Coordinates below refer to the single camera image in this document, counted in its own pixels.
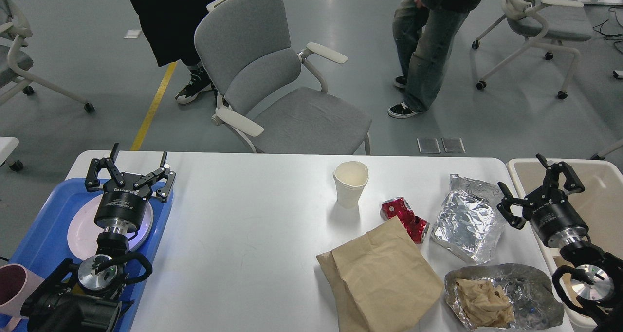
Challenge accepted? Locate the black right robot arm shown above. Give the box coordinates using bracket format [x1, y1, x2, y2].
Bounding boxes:
[497, 154, 623, 332]

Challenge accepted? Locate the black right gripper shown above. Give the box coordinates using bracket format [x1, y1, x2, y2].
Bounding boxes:
[497, 153, 589, 248]

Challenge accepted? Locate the pink mug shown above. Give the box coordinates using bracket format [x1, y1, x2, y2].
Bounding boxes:
[0, 263, 44, 332]

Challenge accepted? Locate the floor outlet plate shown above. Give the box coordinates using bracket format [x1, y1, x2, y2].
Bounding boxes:
[417, 138, 441, 154]
[442, 138, 466, 154]

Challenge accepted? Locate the crumpled aluminium foil sheet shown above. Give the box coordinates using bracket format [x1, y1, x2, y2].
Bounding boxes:
[432, 174, 508, 265]

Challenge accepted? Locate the floor outlet plate left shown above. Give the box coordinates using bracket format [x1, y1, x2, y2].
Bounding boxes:
[417, 138, 441, 154]

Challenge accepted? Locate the person in black clothes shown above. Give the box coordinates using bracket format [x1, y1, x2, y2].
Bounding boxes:
[129, 0, 215, 104]

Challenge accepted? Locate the grey office chair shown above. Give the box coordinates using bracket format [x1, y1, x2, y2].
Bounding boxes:
[194, 0, 372, 155]

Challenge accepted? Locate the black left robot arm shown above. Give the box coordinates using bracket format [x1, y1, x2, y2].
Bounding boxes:
[22, 143, 176, 332]

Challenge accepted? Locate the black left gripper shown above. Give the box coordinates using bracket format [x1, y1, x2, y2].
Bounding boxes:
[85, 143, 176, 233]

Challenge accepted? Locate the white chair left background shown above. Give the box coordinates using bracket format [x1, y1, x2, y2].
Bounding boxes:
[0, 0, 95, 114]

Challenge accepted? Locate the brown paper bag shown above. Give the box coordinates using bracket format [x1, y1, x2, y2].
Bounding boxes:
[316, 217, 443, 332]

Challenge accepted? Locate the white chair background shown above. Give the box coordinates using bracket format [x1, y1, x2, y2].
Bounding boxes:
[472, 0, 592, 100]
[0, 0, 95, 114]

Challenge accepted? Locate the crushed red can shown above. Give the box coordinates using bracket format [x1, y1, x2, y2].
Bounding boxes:
[381, 197, 430, 245]

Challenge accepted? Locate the foil with brown napkin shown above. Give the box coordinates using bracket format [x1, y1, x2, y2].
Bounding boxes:
[444, 263, 564, 332]

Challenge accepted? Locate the floor outlet plate right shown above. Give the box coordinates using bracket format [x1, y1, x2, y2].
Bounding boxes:
[442, 138, 466, 154]

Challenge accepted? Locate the beige plastic bin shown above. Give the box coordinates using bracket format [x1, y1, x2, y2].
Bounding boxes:
[506, 159, 623, 329]

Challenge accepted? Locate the pink plate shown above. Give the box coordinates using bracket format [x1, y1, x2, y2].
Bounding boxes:
[67, 195, 153, 260]

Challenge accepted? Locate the white paper cup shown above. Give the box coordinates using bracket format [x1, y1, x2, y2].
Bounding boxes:
[333, 161, 369, 209]

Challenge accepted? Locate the white chair right background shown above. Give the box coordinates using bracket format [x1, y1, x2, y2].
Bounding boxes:
[472, 0, 592, 100]

